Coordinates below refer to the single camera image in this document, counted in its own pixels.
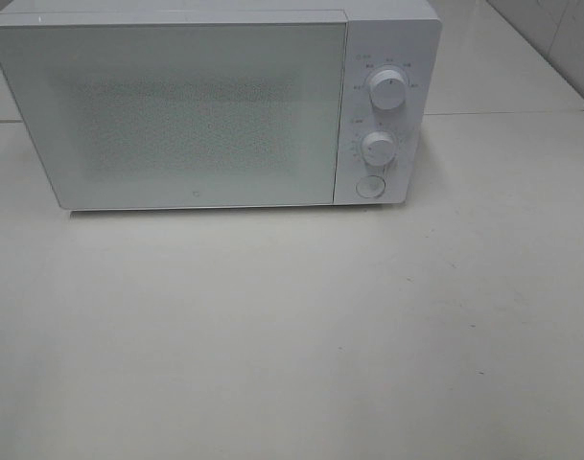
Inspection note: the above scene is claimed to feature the round white door button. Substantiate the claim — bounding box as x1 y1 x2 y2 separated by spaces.
356 175 385 199

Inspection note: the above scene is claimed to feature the white timer knob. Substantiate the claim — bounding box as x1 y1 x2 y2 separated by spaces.
361 131 398 167

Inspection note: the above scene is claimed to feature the white microwave door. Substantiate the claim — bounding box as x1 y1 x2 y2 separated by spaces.
0 23 346 211

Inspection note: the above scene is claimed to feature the upper white power knob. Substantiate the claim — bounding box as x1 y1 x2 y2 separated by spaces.
367 66 409 110

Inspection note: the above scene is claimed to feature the white microwave oven body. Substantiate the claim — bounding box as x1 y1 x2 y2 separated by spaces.
0 1 442 209

